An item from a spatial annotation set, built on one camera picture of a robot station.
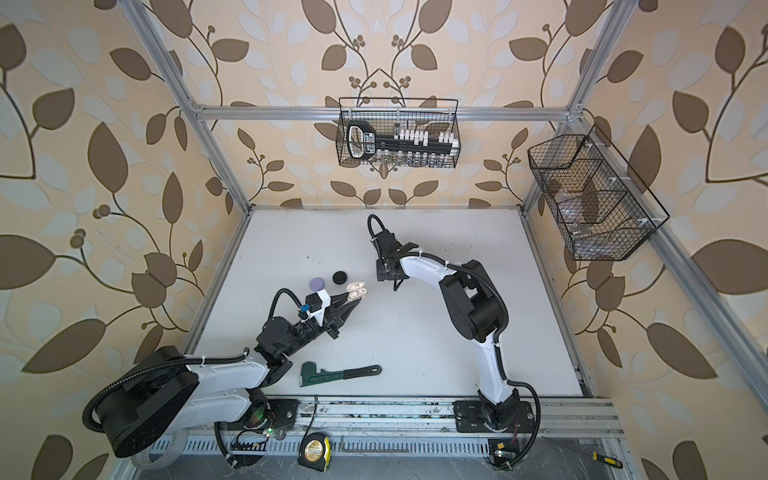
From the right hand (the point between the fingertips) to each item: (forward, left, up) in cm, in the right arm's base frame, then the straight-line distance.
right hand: (389, 273), depth 99 cm
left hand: (-19, +8, +18) cm, 27 cm away
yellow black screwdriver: (-52, -50, -2) cm, 72 cm away
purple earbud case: (-2, +24, -2) cm, 24 cm away
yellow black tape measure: (-48, +18, +1) cm, 51 cm away
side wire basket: (-4, -54, +32) cm, 63 cm away
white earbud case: (-16, +8, +18) cm, 26 cm away
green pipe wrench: (-31, +22, -1) cm, 38 cm away
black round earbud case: (0, +16, -1) cm, 17 cm away
